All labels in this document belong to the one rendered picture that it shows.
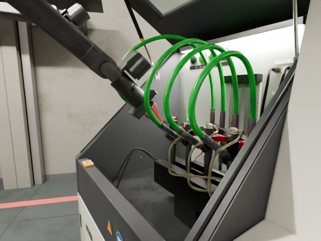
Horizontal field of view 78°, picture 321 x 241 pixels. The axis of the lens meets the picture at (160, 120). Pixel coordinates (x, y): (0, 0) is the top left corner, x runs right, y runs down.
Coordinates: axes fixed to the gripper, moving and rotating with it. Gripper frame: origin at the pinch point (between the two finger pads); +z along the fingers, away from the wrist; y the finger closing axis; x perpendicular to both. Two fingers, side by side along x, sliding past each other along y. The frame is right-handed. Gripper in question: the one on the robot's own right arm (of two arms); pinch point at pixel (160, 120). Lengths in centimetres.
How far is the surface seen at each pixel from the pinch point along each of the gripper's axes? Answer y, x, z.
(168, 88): 4.0, -18.6, -10.9
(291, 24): 45.7, -15.8, 4.6
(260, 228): -6.3, -36.3, 15.4
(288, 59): 40.4, -14.2, 13.0
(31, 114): -77, 225, -48
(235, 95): 20.0, -12.1, 8.2
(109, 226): -31.9, -11.1, 5.2
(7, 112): -91, 221, -67
